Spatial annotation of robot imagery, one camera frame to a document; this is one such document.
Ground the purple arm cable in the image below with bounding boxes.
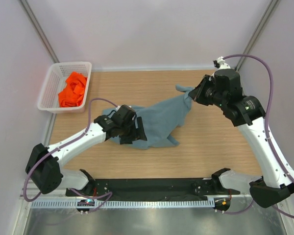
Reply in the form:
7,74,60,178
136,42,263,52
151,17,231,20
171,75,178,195
217,53,294,220
23,97,121,213

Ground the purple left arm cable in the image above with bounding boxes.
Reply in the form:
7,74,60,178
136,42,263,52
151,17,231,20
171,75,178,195
23,97,121,213

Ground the orange t shirt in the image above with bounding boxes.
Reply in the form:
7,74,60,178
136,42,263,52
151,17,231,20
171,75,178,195
58,71,87,108

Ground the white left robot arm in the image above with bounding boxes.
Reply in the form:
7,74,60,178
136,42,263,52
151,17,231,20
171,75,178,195
25,105,147,195

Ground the grey-blue t shirt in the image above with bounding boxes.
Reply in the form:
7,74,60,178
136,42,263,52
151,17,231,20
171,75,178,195
101,84,196,150

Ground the white plastic basket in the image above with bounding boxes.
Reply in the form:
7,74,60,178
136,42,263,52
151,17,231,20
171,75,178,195
37,61,92,114

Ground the slotted grey cable duct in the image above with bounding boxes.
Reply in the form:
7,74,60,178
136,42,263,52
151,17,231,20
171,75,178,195
31,198,215,209

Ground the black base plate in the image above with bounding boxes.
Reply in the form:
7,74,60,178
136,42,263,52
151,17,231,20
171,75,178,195
78,178,240,202

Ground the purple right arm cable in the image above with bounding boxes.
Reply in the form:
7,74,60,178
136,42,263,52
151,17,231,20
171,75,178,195
217,53,294,220

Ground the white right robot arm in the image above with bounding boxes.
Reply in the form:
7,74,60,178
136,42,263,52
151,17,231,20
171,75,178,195
189,56,294,208

